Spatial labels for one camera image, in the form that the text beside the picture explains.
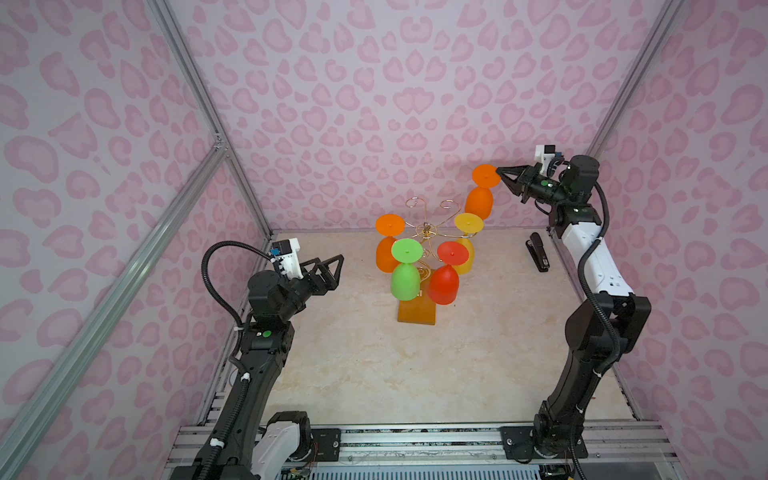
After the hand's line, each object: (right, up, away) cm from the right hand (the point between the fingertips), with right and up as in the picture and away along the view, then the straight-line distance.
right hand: (504, 169), depth 74 cm
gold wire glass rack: (-18, -14, +4) cm, 23 cm away
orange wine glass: (-28, -14, +1) cm, 31 cm away
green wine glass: (-24, -27, +2) cm, 36 cm away
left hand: (-42, -21, -3) cm, 47 cm away
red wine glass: (-14, -29, +4) cm, 32 cm away
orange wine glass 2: (-3, -6, +11) cm, 13 cm away
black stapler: (+26, -20, +36) cm, 48 cm away
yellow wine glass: (-8, -13, +3) cm, 16 cm away
